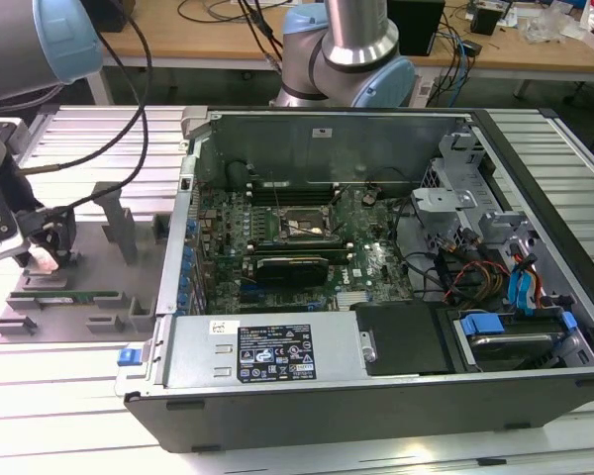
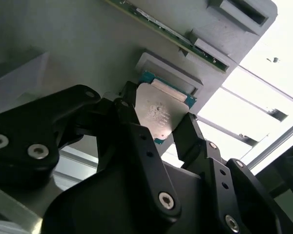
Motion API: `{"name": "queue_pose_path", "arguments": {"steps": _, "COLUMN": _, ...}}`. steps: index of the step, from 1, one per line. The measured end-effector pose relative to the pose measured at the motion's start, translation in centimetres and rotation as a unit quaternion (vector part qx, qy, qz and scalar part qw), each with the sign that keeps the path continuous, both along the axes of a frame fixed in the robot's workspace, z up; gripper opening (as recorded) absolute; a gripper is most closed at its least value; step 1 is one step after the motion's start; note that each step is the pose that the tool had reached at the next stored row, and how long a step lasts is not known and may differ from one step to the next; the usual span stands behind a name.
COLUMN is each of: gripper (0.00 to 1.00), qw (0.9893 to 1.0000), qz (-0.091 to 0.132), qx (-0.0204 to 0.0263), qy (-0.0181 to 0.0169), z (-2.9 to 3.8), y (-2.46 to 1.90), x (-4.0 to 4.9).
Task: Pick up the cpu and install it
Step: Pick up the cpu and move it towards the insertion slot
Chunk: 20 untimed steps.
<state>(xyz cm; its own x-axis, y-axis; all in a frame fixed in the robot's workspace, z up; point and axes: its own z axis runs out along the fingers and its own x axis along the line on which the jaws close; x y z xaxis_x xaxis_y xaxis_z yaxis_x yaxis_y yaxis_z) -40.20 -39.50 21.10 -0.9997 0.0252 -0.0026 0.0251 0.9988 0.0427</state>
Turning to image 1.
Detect black RAM slot bank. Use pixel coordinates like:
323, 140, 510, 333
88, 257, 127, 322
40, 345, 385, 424
246, 238, 353, 256
246, 178, 342, 207

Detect black open PC case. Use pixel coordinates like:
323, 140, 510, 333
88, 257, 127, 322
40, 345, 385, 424
113, 106, 594, 454

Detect silver drive cage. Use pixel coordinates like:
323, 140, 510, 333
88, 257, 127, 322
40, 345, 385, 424
409, 123, 544, 258

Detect green motherboard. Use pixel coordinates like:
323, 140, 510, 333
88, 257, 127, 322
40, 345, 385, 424
190, 185, 417, 316

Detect clear plastic bags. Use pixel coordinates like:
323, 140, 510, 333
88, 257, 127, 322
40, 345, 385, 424
522, 4, 583, 46

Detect hard disk in blue carrier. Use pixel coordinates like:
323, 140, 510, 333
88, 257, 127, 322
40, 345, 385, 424
452, 310, 578, 372

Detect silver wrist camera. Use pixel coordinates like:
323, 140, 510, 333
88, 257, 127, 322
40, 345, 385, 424
0, 212, 31, 261

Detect green RAM stick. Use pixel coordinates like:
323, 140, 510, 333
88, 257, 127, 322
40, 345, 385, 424
9, 290, 120, 302

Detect blue network cable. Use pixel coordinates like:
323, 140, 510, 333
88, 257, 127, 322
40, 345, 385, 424
452, 27, 471, 108

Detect silver chipset heatsink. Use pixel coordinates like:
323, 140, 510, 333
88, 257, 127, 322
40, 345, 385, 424
334, 291, 373, 312

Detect black graphics card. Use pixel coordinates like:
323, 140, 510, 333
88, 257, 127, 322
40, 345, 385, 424
251, 254, 331, 287

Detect tall black box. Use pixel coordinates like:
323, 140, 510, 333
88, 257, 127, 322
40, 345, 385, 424
398, 0, 446, 56

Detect metal socket cover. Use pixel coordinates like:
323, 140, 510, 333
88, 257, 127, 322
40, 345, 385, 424
321, 185, 351, 234

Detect small black cube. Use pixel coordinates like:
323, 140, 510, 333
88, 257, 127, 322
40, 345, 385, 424
469, 4, 501, 36

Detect blue flat data wire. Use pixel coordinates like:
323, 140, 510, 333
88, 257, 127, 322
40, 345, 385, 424
505, 250, 544, 318

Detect black camera cable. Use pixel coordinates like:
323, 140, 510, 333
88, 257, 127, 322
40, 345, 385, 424
17, 0, 154, 174
44, 32, 148, 219

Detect wooden desk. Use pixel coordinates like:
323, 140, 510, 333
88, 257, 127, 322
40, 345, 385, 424
96, 0, 594, 108

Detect grey power supply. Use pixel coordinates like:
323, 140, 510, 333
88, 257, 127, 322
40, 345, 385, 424
160, 314, 377, 390

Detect orange and yellow wire bundle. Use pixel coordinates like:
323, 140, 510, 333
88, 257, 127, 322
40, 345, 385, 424
445, 259, 511, 304

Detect CPU socket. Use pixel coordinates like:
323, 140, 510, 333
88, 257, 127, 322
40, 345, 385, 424
274, 203, 339, 244

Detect grey parts rack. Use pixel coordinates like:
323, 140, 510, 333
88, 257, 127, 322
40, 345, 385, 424
0, 181, 174, 345

